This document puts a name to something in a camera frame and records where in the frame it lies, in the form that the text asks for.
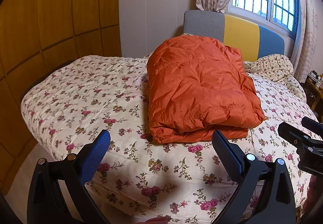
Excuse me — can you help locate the orange puffer jacket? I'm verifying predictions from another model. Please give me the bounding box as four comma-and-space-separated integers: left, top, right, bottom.
147, 36, 265, 144

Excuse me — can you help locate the clutter on side table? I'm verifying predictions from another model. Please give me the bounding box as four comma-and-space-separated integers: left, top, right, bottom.
307, 71, 322, 89

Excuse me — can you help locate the right floral curtain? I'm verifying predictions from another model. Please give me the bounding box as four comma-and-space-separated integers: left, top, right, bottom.
291, 0, 322, 83

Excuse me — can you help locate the floral rose quilt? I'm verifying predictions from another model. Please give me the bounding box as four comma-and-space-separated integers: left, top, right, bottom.
21, 56, 314, 223

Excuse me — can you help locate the person's right hand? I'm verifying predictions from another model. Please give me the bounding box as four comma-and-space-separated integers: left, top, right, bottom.
301, 175, 322, 219

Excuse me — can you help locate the wooden side table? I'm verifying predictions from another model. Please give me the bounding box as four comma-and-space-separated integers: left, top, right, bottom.
303, 79, 322, 122

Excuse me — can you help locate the wooden wardrobe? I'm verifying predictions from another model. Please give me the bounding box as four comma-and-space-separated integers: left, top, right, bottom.
1, 0, 122, 194

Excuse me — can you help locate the person's left hand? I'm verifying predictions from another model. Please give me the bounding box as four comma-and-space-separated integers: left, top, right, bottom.
135, 216, 172, 224

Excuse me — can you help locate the grey yellow blue headboard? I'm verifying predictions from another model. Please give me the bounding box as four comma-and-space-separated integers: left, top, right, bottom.
183, 10, 285, 61

